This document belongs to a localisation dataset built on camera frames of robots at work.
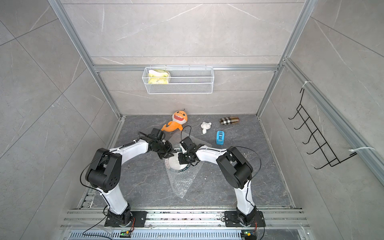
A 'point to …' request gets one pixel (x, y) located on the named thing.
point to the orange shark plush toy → (179, 117)
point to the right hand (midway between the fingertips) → (180, 160)
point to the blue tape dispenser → (220, 137)
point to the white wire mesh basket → (176, 80)
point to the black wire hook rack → (322, 144)
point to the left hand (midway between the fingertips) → (178, 150)
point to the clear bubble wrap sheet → (181, 180)
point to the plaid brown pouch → (229, 120)
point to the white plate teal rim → (172, 163)
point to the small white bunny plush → (205, 126)
